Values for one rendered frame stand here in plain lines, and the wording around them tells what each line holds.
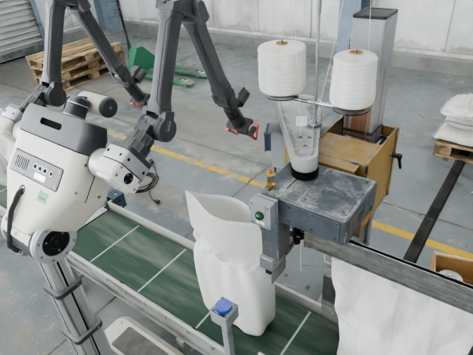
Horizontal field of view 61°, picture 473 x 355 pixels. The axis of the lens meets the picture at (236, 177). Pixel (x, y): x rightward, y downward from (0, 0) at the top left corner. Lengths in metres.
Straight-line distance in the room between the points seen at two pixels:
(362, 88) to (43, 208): 1.05
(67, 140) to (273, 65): 0.70
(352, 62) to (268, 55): 0.28
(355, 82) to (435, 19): 5.04
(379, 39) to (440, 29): 4.86
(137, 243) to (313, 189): 1.59
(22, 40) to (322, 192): 8.21
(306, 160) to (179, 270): 1.33
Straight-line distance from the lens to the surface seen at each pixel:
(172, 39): 1.29
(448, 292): 1.42
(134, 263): 2.51
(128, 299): 2.44
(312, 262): 2.91
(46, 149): 1.44
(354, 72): 1.28
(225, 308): 1.56
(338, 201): 1.23
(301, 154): 1.29
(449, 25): 6.28
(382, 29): 1.45
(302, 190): 1.27
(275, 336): 2.06
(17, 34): 9.01
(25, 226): 1.46
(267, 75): 1.40
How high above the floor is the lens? 2.07
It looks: 33 degrees down
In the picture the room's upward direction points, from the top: 5 degrees counter-clockwise
